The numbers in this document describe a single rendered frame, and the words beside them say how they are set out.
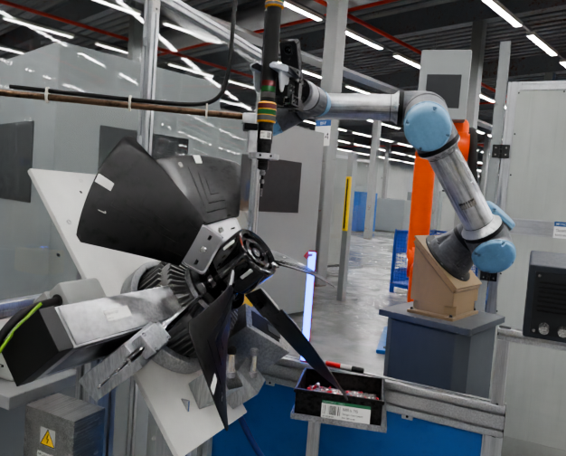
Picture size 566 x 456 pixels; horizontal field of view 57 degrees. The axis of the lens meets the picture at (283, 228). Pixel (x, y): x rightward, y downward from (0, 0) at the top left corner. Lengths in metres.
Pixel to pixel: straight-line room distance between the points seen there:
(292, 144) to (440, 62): 1.68
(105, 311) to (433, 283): 1.07
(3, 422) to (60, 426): 0.47
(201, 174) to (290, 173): 4.34
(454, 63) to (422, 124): 3.77
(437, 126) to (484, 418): 0.75
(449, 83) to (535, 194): 2.44
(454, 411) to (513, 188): 1.59
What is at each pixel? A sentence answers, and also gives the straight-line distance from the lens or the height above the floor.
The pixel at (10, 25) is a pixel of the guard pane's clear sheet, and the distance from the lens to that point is 1.64.
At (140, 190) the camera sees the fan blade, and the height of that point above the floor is 1.33.
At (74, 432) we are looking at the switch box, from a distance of 1.26.
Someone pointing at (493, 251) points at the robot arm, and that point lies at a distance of 1.55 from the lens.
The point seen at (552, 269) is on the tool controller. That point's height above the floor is 1.22.
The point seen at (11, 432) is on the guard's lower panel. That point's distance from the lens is 1.76.
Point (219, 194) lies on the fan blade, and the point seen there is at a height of 1.34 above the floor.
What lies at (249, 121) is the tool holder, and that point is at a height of 1.50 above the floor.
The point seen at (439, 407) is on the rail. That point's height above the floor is 0.82.
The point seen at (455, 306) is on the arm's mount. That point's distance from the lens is 1.71.
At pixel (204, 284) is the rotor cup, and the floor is 1.15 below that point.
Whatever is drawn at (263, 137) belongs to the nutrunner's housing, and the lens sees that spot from 1.19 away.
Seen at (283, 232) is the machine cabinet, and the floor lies 0.95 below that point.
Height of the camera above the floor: 1.34
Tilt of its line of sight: 3 degrees down
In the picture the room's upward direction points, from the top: 4 degrees clockwise
